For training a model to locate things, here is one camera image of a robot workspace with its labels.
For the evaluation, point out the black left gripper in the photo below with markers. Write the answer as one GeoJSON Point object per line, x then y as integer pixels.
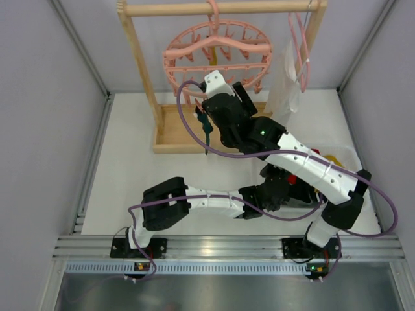
{"type": "Point", "coordinates": [303, 193]}

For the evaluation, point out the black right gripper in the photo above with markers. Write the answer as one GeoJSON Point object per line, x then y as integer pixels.
{"type": "Point", "coordinates": [209, 110]}

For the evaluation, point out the pink round clip hanger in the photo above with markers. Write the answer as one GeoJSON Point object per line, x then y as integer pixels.
{"type": "Point", "coordinates": [244, 53]}

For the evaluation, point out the red green christmas sock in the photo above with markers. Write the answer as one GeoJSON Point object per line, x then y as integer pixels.
{"type": "Point", "coordinates": [206, 125]}

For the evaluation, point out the yellow sock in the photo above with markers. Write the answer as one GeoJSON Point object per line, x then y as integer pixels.
{"type": "Point", "coordinates": [213, 56]}
{"type": "Point", "coordinates": [334, 160]}

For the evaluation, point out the red sock with pompom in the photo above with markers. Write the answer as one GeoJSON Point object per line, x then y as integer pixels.
{"type": "Point", "coordinates": [292, 179]}
{"type": "Point", "coordinates": [316, 151]}

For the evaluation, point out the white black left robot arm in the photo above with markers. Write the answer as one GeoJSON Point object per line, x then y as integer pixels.
{"type": "Point", "coordinates": [169, 202]}

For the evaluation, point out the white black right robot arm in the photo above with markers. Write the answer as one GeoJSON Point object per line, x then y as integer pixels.
{"type": "Point", "coordinates": [345, 191]}

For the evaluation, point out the pink clothes hanger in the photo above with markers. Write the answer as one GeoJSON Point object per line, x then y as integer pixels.
{"type": "Point", "coordinates": [302, 52]}

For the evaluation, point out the white cloth garment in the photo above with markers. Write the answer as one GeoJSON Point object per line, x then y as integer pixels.
{"type": "Point", "coordinates": [284, 93]}

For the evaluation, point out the wooden clothes rack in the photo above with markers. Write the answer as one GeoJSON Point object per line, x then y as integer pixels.
{"type": "Point", "coordinates": [168, 138]}

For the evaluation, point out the white perforated plastic basket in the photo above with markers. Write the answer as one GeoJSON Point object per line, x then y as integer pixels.
{"type": "Point", "coordinates": [345, 154]}

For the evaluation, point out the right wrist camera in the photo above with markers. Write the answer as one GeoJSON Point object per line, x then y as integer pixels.
{"type": "Point", "coordinates": [216, 84]}

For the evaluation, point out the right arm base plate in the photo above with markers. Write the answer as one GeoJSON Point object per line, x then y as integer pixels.
{"type": "Point", "coordinates": [299, 248]}

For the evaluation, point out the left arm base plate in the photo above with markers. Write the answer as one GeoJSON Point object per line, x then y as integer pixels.
{"type": "Point", "coordinates": [120, 249]}

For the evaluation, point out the grey slotted cable duct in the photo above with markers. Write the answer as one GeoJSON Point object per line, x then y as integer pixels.
{"type": "Point", "coordinates": [192, 268]}

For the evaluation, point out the aluminium mounting rail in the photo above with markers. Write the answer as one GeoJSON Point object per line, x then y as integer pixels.
{"type": "Point", "coordinates": [384, 249]}

